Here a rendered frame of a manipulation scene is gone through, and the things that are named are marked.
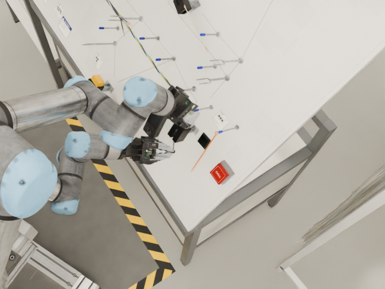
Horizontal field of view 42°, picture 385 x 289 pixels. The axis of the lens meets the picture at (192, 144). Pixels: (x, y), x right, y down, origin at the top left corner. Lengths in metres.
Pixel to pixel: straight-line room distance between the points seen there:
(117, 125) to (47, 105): 0.19
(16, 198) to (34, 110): 0.27
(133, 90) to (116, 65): 0.62
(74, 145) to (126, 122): 0.24
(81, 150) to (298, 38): 0.67
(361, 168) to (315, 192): 0.31
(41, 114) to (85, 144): 0.32
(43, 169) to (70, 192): 0.56
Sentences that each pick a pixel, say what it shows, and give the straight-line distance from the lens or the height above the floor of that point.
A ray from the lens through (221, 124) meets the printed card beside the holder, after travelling 1.54.
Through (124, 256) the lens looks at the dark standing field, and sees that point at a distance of 2.60.
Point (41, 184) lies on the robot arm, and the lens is 0.95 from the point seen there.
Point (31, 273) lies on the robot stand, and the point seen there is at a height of 0.21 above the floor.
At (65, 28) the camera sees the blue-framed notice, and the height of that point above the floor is 0.92.
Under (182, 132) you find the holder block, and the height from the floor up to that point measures 1.17.
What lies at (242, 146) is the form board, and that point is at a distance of 1.50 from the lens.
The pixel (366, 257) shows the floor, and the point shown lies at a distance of 2.81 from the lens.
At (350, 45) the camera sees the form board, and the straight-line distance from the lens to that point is 1.32.
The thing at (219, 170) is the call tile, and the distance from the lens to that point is 1.53.
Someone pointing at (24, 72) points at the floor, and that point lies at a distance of 3.08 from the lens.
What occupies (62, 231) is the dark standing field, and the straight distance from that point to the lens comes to 2.67.
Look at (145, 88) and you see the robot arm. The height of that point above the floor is 1.51.
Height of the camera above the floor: 2.56
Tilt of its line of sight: 67 degrees down
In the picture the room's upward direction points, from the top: 9 degrees clockwise
